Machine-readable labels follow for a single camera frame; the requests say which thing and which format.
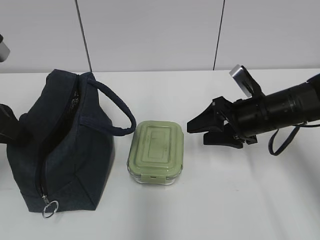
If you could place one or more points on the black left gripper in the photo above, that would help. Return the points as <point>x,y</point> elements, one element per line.
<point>9,125</point>

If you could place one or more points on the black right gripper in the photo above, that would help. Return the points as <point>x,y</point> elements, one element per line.
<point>211,120</point>

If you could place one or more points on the dark blue fabric bag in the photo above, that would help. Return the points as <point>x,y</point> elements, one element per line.
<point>65,148</point>

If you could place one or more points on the green lidded glass container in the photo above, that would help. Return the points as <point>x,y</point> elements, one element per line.
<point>156,152</point>

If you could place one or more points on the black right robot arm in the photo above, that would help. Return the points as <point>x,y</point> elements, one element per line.
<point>292,106</point>

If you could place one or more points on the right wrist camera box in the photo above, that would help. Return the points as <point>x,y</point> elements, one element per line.
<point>245,81</point>

